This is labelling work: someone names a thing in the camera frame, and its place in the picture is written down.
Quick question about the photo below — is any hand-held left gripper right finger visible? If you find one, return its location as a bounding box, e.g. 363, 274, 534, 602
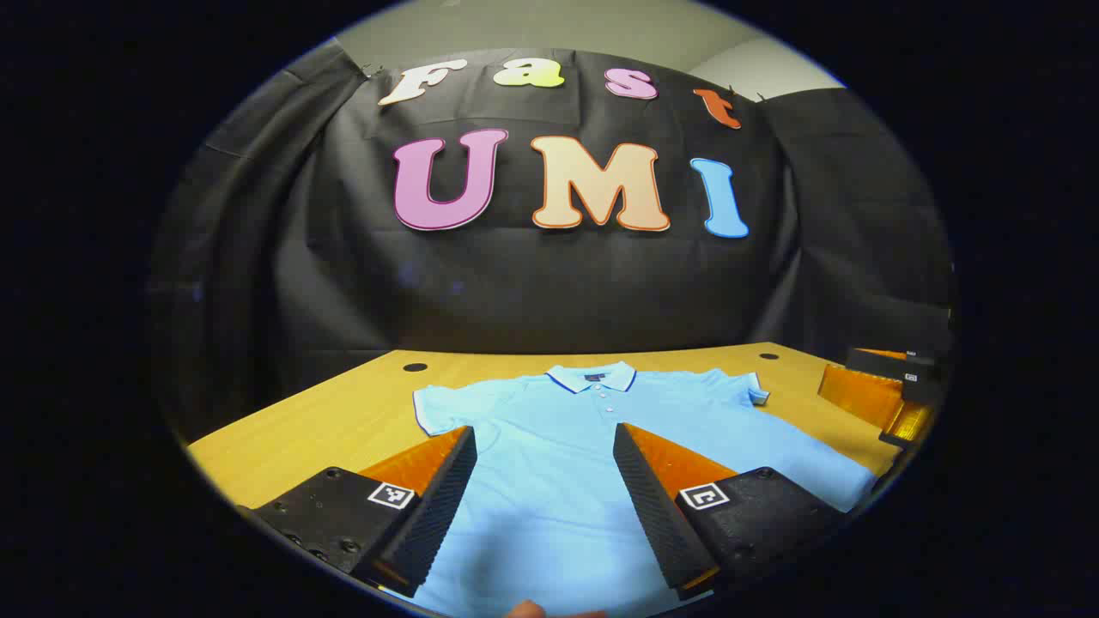
612, 422, 851, 602

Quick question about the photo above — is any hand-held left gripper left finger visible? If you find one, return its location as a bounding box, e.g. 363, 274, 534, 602
236, 425, 478, 599

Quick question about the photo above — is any light blue polo T-shirt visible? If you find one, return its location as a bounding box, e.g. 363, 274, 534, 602
412, 360, 878, 618

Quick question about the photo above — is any black backdrop cloth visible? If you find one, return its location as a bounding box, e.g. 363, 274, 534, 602
146, 39, 956, 447

